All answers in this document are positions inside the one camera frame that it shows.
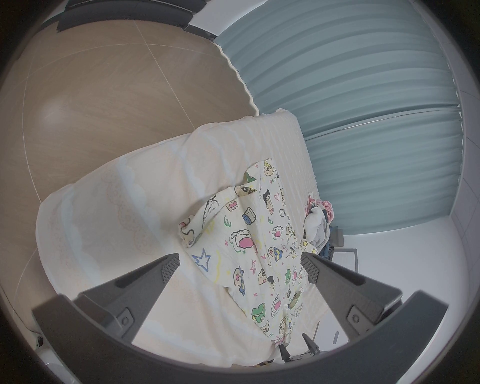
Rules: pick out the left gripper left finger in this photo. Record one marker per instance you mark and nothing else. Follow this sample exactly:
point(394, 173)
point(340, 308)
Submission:
point(131, 296)

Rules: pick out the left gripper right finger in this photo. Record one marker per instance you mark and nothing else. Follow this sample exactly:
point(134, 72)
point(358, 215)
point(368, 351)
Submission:
point(345, 292)

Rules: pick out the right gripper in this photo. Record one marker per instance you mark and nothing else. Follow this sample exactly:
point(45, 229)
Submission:
point(303, 357)

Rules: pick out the white printed pyjama top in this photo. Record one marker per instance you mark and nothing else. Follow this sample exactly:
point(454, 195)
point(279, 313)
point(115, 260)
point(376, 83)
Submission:
point(240, 240)

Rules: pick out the pile of clothes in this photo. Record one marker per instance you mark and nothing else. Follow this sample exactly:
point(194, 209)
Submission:
point(317, 225)

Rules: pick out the grey white bedside table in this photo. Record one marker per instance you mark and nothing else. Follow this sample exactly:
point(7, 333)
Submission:
point(336, 238)

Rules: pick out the bed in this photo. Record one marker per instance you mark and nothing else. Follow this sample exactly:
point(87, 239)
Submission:
point(131, 187)

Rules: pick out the blue-green curtain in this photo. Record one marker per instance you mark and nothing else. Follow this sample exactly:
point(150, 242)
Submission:
point(318, 56)
point(375, 180)

